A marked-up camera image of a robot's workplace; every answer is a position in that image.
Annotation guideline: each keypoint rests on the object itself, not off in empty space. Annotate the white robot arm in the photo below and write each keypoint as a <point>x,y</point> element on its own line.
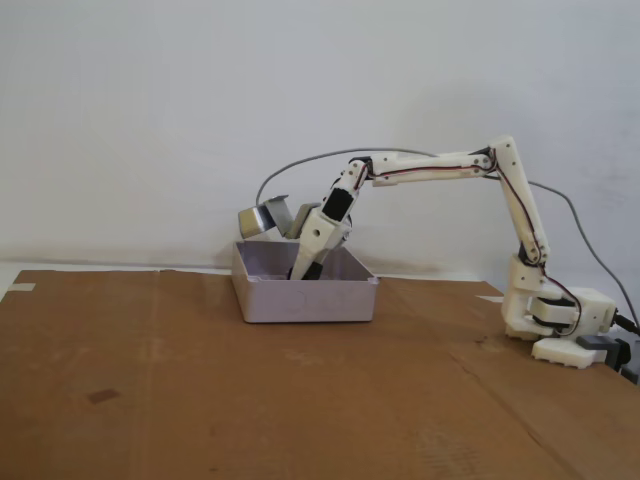
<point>515,190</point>

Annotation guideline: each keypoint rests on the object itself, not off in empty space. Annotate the white plastic open box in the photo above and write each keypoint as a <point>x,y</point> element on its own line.
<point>300,305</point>

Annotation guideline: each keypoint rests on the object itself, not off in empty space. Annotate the pale tape piece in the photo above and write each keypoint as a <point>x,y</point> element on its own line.
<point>492,298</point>
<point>22,287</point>

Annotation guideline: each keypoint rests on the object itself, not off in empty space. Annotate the silver webcam with clip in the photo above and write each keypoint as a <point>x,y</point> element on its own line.
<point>250,220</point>

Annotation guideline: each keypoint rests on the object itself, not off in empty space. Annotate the brown cardboard sheet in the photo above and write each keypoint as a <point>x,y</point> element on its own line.
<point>200,425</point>

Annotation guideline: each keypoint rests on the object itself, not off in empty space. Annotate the grey black table clamp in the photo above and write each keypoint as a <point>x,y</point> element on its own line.
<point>595,343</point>

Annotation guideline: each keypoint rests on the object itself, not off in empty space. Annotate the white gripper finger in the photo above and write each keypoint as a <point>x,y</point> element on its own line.
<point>304,260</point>

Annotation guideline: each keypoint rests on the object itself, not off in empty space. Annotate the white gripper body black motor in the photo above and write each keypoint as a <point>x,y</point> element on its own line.
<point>318,234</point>

